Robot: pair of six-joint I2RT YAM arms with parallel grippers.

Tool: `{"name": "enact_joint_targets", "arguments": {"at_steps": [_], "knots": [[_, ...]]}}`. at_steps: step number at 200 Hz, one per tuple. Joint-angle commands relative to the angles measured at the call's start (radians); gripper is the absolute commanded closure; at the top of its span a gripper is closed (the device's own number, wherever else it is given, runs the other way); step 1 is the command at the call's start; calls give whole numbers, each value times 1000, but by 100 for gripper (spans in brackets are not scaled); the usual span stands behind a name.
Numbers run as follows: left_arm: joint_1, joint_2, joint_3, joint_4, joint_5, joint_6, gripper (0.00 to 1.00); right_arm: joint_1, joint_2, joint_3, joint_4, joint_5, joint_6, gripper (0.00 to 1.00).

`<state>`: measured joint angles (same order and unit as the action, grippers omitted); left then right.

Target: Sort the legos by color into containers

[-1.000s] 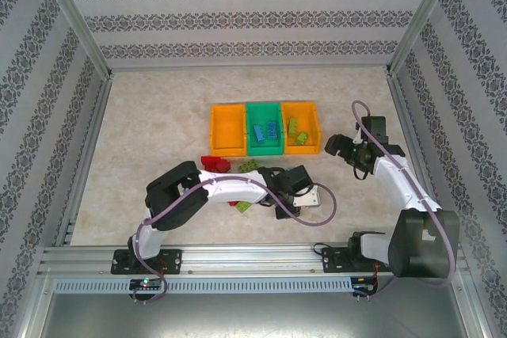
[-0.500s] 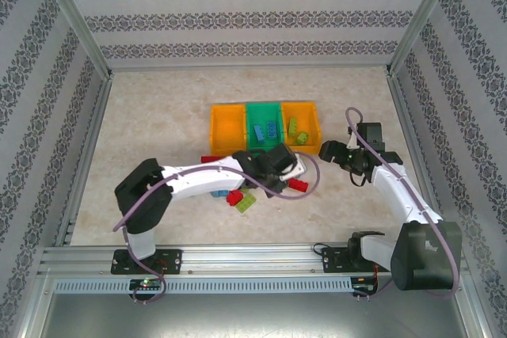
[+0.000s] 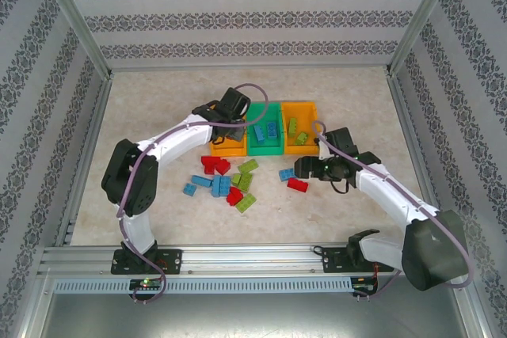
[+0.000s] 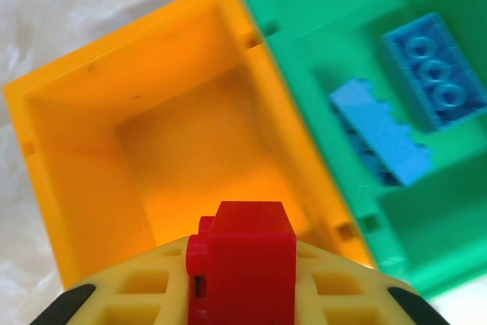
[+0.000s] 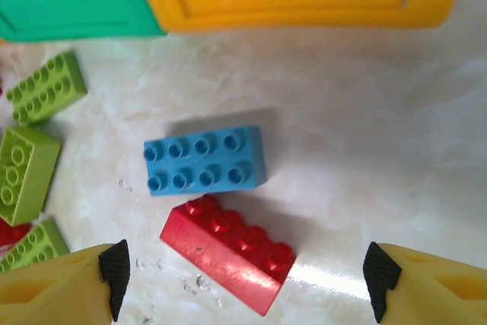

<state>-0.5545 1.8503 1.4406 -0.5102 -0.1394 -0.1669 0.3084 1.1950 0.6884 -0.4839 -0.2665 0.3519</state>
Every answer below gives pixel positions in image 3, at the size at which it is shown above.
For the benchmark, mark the orange plastic bin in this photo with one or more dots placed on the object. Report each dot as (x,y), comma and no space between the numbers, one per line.
(226,151)
(305,110)

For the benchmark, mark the small green lego brick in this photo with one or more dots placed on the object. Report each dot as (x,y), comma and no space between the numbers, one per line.
(302,138)
(236,179)

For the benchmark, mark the green plastic bin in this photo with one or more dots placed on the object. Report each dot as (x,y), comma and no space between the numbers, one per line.
(264,150)

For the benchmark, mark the small red lego brick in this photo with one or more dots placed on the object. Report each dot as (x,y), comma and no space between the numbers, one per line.
(209,169)

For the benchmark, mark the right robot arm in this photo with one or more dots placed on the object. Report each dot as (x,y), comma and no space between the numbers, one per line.
(431,255)

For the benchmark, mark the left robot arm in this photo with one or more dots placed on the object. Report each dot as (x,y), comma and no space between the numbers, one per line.
(126,179)

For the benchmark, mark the small blue lego brick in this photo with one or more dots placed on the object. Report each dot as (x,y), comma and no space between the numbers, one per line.
(189,189)

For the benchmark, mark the small green circuit board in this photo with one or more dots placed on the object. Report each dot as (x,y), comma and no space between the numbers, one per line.
(364,286)
(146,283)

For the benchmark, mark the grey metal panel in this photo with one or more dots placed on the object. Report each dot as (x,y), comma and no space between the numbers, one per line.
(253,314)

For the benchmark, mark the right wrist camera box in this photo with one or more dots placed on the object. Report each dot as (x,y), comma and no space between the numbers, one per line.
(324,150)

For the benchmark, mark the aluminium side rail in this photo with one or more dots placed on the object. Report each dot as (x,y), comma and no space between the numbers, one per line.
(412,136)
(89,144)

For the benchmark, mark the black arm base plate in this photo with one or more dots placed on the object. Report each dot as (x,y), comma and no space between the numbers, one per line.
(330,260)
(174,260)

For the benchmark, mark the aluminium mounting rail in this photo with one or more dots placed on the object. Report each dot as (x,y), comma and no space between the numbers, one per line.
(253,260)

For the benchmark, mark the aluminium frame post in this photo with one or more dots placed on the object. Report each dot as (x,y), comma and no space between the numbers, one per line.
(67,9)
(424,9)

